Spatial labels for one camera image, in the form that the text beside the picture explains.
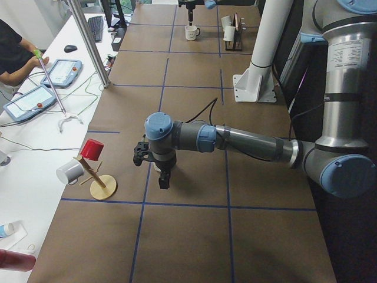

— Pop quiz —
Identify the aluminium frame post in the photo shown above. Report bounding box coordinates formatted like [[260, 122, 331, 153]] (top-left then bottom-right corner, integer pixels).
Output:
[[67, 0, 110, 88]]

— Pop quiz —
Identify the grabber stick green handle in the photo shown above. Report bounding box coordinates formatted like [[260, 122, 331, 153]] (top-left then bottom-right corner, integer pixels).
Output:
[[33, 49, 84, 133]]

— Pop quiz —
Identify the person's hand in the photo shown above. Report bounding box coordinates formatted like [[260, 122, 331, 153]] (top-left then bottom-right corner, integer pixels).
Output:
[[31, 56, 49, 67]]

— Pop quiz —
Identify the teach pendant tablet far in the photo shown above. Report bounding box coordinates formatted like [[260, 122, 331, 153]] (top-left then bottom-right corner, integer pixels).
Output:
[[48, 59, 82, 88]]

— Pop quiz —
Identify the teach pendant tablet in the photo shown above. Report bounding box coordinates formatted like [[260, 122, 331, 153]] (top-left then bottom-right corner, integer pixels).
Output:
[[48, 59, 82, 88], [3, 85, 57, 121]]

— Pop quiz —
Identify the person's forearm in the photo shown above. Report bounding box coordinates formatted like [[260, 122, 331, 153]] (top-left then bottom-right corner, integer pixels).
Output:
[[1, 38, 40, 86]]

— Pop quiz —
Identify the white mug on rack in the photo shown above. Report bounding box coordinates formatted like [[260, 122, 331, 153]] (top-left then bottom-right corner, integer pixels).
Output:
[[221, 15, 232, 30]]

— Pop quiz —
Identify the grey mug on stand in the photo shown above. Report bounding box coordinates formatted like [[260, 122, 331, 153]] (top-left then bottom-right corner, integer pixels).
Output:
[[56, 159, 84, 185]]

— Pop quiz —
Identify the black computer mouse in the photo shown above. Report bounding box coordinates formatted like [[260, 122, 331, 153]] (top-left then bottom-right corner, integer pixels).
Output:
[[64, 45, 77, 53]]

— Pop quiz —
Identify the wooden mug tree stand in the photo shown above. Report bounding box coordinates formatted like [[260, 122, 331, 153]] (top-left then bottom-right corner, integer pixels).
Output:
[[74, 156, 117, 200]]

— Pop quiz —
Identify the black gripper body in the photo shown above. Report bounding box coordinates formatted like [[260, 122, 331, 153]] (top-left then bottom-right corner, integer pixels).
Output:
[[152, 153, 176, 172], [186, 2, 196, 15]]

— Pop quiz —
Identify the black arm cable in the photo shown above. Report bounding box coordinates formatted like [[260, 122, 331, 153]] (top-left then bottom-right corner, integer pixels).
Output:
[[185, 98, 219, 126]]

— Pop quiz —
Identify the white ribbed mug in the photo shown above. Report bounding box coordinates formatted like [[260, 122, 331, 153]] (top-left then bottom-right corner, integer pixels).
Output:
[[223, 26, 236, 42]]

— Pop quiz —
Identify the white smiley face mug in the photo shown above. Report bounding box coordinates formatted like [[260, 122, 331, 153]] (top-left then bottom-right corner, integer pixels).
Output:
[[184, 25, 201, 41]]

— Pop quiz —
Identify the black wire mug rack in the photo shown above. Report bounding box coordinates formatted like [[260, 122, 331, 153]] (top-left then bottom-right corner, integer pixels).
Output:
[[224, 12, 246, 51]]

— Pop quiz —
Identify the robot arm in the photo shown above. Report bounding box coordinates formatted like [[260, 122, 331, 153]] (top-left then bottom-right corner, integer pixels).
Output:
[[178, 0, 218, 26], [133, 1, 376, 198]]

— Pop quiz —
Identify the white camera pole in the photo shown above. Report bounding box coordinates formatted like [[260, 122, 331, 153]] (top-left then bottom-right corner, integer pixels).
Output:
[[250, 0, 293, 69]]

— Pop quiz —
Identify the white pole base plate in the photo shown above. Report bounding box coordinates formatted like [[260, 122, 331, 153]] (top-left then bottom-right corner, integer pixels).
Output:
[[233, 69, 277, 103]]

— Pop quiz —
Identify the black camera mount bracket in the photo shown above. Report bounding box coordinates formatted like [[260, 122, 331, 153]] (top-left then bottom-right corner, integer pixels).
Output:
[[133, 141, 153, 167]]

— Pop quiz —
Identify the dark red bottle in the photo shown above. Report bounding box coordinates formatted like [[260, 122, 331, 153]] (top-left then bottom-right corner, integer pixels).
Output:
[[1, 249, 36, 272]]

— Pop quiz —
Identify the teach pendant tablet near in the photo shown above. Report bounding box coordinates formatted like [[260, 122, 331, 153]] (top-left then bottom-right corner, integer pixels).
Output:
[[3, 85, 57, 121]]

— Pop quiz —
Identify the black keyboard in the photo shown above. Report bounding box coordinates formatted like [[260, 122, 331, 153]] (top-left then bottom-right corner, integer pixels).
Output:
[[87, 16, 104, 42]]

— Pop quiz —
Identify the white blue tube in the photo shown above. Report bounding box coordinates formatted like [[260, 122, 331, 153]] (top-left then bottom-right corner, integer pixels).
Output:
[[0, 223, 15, 239]]

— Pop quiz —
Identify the red cup on stand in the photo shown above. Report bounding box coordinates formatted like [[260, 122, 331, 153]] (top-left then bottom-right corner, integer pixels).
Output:
[[80, 139, 104, 161]]

